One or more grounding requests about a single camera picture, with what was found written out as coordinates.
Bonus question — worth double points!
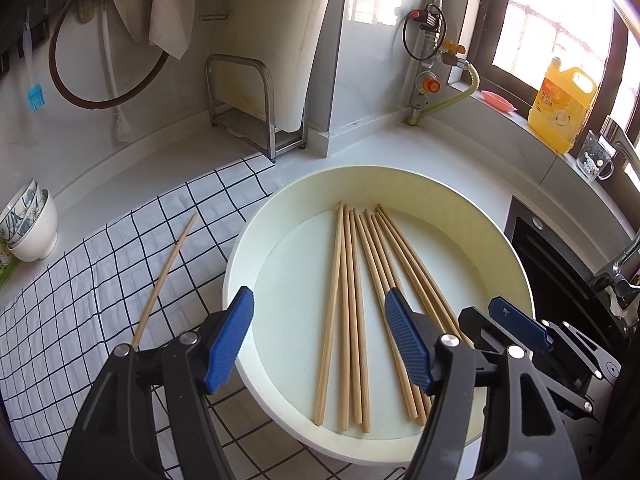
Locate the yellow gas hose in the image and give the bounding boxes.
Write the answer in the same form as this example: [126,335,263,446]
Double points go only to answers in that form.
[404,60,481,127]

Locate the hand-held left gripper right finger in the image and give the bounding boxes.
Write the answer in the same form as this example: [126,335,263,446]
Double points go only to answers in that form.
[384,287,585,480]

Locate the yellow detergent bottle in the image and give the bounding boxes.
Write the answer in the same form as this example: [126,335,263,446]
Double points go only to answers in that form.
[528,56,599,155]

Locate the blue silicone basting brush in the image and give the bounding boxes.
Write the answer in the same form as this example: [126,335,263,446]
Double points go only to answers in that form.
[20,7,46,114]

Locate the metal cutting board rack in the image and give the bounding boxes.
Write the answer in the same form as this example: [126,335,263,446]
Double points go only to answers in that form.
[204,53,309,162]

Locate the black kitchen sink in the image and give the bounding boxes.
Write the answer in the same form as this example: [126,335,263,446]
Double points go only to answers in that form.
[504,194,632,363]

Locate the black coiled cable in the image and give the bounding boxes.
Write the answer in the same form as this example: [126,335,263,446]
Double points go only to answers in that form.
[402,9,443,63]

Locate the dark wall hook rail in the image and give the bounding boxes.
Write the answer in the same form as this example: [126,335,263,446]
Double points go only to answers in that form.
[0,0,217,74]

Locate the white long-handled brush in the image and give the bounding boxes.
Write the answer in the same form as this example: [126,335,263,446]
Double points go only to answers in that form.
[97,0,133,142]

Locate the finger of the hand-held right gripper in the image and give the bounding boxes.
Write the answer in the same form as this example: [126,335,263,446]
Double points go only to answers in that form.
[487,296,556,354]
[457,305,507,361]

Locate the pink soap dish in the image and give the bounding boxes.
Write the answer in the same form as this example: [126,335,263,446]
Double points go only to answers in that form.
[479,89,517,112]

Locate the clear printed glass cup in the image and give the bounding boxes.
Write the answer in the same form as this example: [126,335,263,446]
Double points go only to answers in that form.
[575,129,617,182]

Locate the white cutting board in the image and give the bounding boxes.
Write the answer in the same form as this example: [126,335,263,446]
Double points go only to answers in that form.
[226,0,342,134]

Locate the window with dark frame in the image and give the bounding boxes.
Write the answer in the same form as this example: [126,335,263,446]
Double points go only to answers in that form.
[345,0,640,111]

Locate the cream round basin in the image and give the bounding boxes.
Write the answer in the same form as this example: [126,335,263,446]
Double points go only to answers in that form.
[222,163,537,464]

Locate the gas valve with red knob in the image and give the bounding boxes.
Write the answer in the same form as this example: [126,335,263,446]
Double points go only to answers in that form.
[409,4,467,111]

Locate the beige hanging rag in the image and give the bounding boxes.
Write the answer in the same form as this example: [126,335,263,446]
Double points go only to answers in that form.
[148,0,196,60]

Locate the white black checkered cloth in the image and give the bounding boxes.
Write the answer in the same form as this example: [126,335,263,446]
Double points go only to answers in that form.
[0,155,417,480]

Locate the blue patterned bowl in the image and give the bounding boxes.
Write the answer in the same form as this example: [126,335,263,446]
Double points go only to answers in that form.
[0,187,47,250]
[0,178,39,241]

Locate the hanging kitchen knife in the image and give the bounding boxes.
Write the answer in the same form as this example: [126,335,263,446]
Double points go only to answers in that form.
[107,0,151,44]

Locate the bunch of wooden chopsticks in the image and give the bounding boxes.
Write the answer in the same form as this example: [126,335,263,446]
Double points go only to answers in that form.
[313,201,477,434]

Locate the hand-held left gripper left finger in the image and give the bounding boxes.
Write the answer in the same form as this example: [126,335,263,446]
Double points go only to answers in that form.
[57,286,255,480]

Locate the plain white bowl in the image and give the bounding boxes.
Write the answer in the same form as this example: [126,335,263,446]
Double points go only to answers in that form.
[7,190,59,263]

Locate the brown round hoop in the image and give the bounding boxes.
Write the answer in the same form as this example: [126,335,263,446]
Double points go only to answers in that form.
[48,0,174,110]

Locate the long wooden chopstick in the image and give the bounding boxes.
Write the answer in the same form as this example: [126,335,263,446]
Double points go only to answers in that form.
[130,212,199,352]

